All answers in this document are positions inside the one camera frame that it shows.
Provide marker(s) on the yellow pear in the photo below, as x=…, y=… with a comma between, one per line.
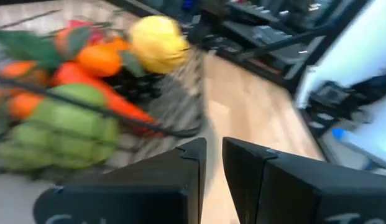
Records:
x=158, y=43

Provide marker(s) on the red bell pepper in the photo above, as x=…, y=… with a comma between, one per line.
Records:
x=96, y=36

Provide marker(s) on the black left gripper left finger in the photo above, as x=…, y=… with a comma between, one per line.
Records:
x=133, y=199

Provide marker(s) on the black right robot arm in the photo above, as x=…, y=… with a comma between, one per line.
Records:
x=332, y=96

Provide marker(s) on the orange carrot with green leaves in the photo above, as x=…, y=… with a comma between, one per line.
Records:
x=87, y=79

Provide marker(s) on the blue and white object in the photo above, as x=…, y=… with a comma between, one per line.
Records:
x=337, y=134

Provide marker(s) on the green apple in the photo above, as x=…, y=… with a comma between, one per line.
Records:
x=65, y=118

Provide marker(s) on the white panel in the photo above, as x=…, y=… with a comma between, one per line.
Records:
x=351, y=46

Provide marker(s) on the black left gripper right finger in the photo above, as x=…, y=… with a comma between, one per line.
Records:
x=304, y=196

